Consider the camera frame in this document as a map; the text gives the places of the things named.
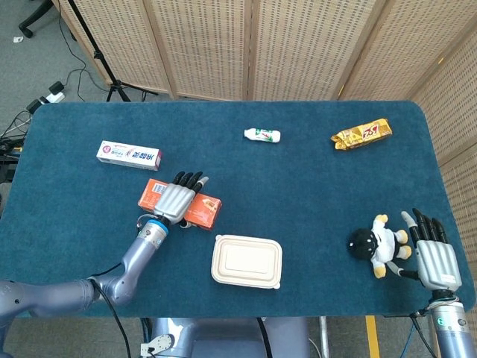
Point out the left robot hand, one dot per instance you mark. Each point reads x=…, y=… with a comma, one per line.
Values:
x=175, y=201

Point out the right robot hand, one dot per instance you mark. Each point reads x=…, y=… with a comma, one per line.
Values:
x=436, y=261

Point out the orange snack box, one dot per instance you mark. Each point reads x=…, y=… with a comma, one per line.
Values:
x=205, y=210

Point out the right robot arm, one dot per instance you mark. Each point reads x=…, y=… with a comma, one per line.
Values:
x=449, y=328

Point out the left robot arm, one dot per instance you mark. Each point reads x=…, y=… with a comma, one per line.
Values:
x=138, y=257

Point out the white toothpaste box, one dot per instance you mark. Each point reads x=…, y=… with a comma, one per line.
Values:
x=126, y=154

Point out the black and white plush toy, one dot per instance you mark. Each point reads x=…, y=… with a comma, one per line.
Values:
x=384, y=242

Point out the beige lidded food container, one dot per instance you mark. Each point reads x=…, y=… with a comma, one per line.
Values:
x=246, y=261

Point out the small white bottle green label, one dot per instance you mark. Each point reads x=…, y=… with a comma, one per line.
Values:
x=262, y=135

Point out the blue table cloth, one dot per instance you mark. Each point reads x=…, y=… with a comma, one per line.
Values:
x=298, y=186

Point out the metal table leg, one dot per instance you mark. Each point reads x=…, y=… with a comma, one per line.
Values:
x=325, y=335

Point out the grey robot torso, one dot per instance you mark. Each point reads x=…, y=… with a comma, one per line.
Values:
x=223, y=339

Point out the gold snack packet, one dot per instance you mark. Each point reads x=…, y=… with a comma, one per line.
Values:
x=361, y=135

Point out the white power strip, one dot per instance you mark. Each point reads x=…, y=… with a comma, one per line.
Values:
x=52, y=98

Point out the black power adapter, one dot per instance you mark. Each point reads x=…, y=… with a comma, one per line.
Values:
x=56, y=88

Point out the black tripod stand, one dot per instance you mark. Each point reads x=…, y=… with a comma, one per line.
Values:
x=97, y=55

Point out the black power brick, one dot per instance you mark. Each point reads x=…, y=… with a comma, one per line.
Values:
x=33, y=105

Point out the black office chair base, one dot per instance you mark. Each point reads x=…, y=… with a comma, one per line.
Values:
x=35, y=16

